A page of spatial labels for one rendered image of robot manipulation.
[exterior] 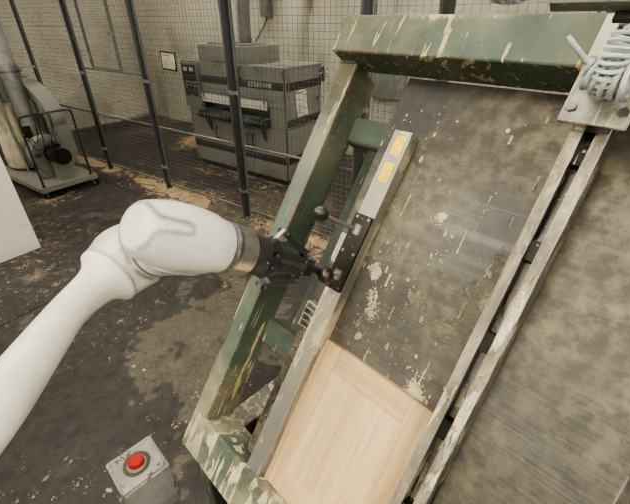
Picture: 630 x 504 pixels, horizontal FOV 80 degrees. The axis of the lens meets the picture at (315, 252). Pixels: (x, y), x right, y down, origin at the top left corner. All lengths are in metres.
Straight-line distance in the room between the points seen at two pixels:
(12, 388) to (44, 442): 2.15
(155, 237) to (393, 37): 0.75
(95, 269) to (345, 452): 0.67
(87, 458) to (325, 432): 1.68
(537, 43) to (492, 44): 0.08
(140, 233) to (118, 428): 2.05
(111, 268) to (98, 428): 1.97
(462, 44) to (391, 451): 0.88
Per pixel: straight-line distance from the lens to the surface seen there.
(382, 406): 0.92
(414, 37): 1.01
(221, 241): 0.59
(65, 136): 5.99
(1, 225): 4.42
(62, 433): 2.65
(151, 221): 0.54
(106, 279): 0.67
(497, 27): 0.95
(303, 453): 1.06
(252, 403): 1.41
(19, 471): 2.62
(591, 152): 0.82
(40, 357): 0.56
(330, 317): 0.95
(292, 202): 1.07
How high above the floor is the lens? 1.91
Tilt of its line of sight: 32 degrees down
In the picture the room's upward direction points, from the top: straight up
